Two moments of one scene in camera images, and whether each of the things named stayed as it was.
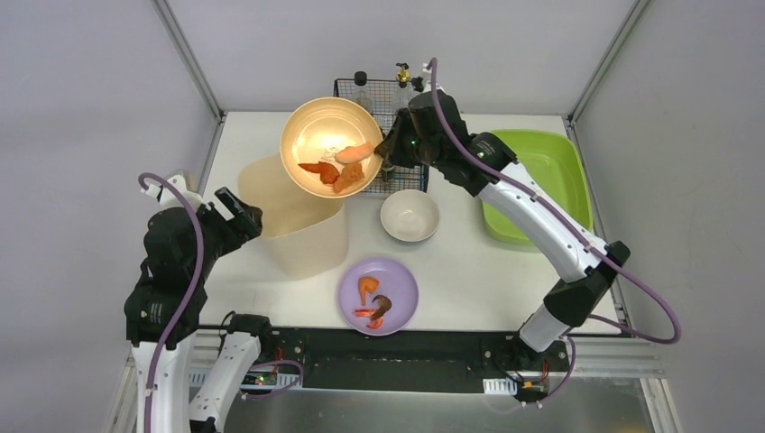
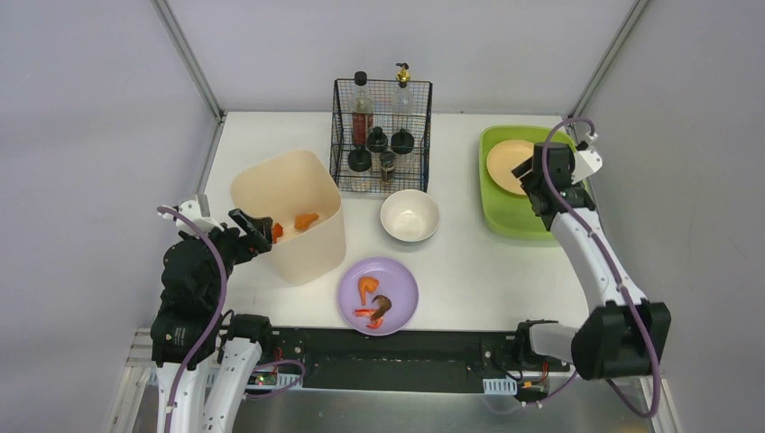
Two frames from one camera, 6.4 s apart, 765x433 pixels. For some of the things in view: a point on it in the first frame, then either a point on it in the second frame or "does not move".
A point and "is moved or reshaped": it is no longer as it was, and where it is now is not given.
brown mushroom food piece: (385, 306) does not move
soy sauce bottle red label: (363, 100) does not move
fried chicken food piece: (351, 175) to (302, 221)
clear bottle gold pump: (402, 94) does not move
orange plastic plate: (316, 131) is moved or reshaped
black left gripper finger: (247, 218) to (257, 230)
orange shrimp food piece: (366, 284) does not move
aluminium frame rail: (188, 55) does not move
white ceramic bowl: (410, 215) does not move
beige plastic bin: (307, 235) does not move
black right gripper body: (395, 142) to (531, 179)
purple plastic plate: (396, 282) does not move
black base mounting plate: (387, 359) does not move
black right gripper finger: (400, 145) to (524, 171)
